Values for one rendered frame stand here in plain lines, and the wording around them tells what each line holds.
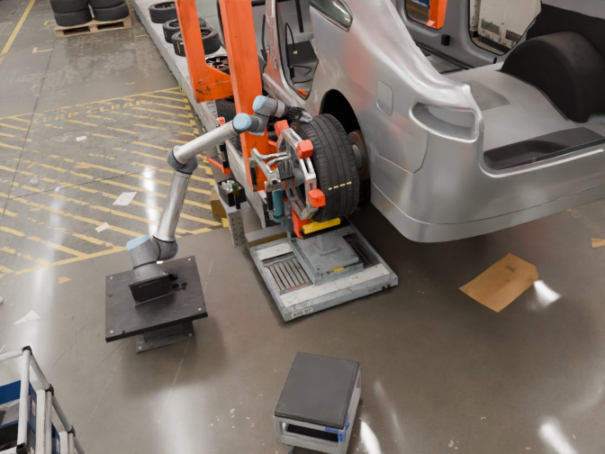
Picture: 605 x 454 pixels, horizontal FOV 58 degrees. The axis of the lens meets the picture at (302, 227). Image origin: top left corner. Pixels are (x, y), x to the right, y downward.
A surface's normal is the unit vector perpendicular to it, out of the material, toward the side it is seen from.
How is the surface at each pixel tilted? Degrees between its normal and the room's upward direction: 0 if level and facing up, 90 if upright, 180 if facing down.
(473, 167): 88
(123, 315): 0
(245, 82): 90
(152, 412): 0
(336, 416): 0
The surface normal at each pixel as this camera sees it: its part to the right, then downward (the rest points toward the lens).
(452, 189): -0.16, 0.58
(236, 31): 0.36, 0.51
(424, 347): -0.07, -0.82
